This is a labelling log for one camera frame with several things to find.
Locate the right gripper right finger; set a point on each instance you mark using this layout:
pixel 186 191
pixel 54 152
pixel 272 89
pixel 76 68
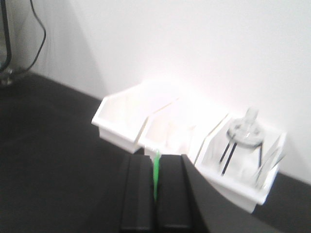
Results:
pixel 173 211

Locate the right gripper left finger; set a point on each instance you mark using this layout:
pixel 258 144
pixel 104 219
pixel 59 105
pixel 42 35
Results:
pixel 138 204

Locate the green plastic spoon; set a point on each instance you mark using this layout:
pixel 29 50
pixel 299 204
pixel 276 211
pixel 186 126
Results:
pixel 156 172

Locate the left white storage bin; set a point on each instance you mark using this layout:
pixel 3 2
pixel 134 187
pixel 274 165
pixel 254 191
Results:
pixel 121 117

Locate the white storage bin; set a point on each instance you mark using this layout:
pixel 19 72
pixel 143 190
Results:
pixel 237 184
pixel 121 117

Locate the right white storage bin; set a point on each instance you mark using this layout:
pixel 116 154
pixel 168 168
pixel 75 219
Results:
pixel 237 184

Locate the round glass flask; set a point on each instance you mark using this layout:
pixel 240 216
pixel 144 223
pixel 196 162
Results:
pixel 246 131

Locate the clear plastic sheet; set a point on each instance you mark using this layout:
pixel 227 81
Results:
pixel 270 160

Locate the black wire tripod stand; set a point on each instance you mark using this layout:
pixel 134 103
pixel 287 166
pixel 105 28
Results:
pixel 229 155

